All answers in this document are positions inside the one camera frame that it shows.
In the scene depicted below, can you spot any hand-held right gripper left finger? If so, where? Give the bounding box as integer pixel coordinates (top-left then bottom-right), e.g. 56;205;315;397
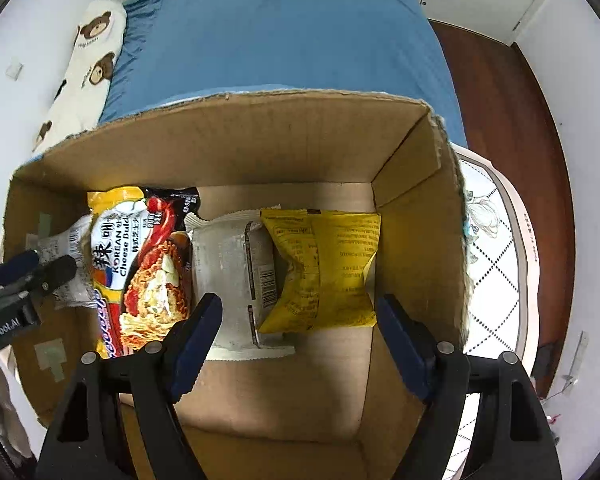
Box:
35;292;224;480

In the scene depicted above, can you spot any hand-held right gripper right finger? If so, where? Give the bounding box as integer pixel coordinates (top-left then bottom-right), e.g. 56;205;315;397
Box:
377;294;563;480

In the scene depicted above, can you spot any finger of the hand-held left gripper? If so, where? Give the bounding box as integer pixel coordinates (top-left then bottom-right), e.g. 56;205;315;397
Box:
0;255;79;311
0;250;42;292

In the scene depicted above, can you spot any clear white snack packet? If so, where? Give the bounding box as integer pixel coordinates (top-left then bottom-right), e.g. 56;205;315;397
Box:
35;215;101;311

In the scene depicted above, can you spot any silver grey snack packet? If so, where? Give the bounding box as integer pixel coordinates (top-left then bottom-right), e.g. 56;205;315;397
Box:
187;205;297;363

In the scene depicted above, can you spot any plain yellow snack packet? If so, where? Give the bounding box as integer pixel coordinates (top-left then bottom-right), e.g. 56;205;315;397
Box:
257;207;382;335

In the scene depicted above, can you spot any cardboard box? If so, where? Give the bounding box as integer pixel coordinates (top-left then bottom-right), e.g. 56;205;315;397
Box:
0;89;476;480

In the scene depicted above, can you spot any yellow red noodle packet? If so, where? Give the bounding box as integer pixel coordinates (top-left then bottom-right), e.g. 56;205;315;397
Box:
86;186;202;361

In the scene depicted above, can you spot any white quilted mat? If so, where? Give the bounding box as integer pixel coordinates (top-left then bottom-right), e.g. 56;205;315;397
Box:
442;145;538;480

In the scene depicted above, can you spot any bear print pillow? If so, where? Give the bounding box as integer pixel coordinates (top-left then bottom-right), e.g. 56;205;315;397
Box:
31;0;128;153

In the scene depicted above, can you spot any blue bed sheet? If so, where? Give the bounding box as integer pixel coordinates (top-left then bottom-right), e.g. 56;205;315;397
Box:
97;0;468;148

